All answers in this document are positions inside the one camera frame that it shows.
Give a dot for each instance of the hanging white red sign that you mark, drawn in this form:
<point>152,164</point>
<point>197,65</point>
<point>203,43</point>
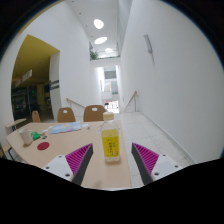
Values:
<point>23,78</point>

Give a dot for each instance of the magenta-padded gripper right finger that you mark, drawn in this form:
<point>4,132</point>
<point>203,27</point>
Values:
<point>149,160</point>

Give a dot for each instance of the small wooden side table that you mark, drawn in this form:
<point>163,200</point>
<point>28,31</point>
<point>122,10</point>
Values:
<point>15,123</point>

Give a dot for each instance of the group of oval ceiling lights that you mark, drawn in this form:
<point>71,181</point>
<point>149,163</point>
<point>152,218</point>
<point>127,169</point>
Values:
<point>98,24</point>

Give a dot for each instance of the green potted balcony plant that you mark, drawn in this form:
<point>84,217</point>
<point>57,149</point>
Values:
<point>93,55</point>

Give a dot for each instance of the yellow drink bottle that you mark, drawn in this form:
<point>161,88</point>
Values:
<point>110,141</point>

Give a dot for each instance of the flat round red coaster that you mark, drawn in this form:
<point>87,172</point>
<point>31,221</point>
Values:
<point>43,146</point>

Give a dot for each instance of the white ceramic mug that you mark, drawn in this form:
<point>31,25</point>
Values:
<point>25,136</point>

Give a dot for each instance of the green folded paper piece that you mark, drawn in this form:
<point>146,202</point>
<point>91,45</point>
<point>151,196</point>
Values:
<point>35,135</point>

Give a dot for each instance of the pastel colourful printed booklet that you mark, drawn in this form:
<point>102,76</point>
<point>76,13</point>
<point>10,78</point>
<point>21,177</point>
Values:
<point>65,128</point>

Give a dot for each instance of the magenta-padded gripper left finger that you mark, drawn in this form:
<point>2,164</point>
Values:
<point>77,160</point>

